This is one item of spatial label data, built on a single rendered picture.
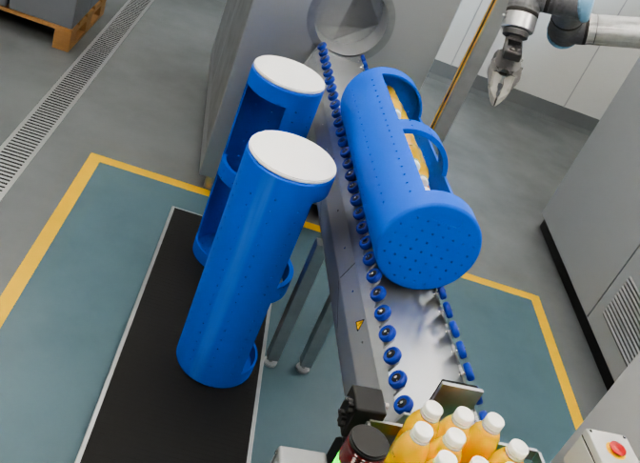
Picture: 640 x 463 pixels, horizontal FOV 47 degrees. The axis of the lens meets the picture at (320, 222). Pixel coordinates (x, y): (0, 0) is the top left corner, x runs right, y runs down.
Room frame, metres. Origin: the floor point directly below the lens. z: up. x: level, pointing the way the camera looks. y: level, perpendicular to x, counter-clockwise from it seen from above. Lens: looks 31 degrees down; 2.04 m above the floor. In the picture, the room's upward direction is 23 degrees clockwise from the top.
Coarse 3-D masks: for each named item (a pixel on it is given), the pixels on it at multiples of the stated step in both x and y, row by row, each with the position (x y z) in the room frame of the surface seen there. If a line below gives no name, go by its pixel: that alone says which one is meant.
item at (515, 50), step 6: (510, 42) 2.03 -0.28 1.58; (516, 42) 2.05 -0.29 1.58; (522, 42) 2.06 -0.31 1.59; (504, 48) 2.02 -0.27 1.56; (510, 48) 1.98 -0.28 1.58; (516, 48) 1.99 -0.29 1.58; (504, 54) 1.97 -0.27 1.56; (510, 54) 1.96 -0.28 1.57; (516, 54) 1.96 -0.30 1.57; (510, 60) 1.97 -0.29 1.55; (516, 60) 1.96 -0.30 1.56
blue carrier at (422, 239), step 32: (352, 96) 2.36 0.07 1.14; (384, 96) 2.27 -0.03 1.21; (416, 96) 2.54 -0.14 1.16; (352, 128) 2.20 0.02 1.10; (384, 128) 2.07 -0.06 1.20; (416, 128) 2.08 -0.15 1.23; (352, 160) 2.11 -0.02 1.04; (384, 160) 1.91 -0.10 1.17; (384, 192) 1.77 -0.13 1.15; (416, 192) 1.72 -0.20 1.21; (448, 192) 1.74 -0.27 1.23; (384, 224) 1.66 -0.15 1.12; (416, 224) 1.66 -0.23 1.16; (448, 224) 1.69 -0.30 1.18; (384, 256) 1.65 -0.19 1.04; (416, 256) 1.68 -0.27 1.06; (448, 256) 1.70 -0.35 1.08; (416, 288) 1.69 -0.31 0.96
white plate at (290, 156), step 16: (256, 144) 1.95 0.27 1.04; (272, 144) 1.99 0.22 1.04; (288, 144) 2.03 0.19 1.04; (304, 144) 2.08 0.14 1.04; (272, 160) 1.89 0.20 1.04; (288, 160) 1.93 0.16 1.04; (304, 160) 1.98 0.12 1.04; (320, 160) 2.02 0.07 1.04; (288, 176) 1.85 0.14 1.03; (304, 176) 1.88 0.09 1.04; (320, 176) 1.92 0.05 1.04
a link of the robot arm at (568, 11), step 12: (552, 0) 2.10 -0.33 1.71; (564, 0) 2.10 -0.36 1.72; (576, 0) 2.10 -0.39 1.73; (588, 0) 2.09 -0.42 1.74; (552, 12) 2.12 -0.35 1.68; (564, 12) 2.11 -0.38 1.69; (576, 12) 2.10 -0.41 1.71; (588, 12) 2.09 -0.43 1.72; (564, 24) 2.14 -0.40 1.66; (576, 24) 2.15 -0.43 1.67
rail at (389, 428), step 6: (372, 420) 1.13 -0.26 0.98; (372, 426) 1.13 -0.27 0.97; (378, 426) 1.13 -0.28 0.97; (384, 426) 1.14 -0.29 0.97; (390, 426) 1.14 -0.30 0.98; (396, 426) 1.15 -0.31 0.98; (384, 432) 1.14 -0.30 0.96; (390, 432) 1.14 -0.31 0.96; (396, 432) 1.15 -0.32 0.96; (498, 444) 1.22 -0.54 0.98; (504, 444) 1.23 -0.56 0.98; (534, 450) 1.25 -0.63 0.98; (528, 456) 1.24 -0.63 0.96
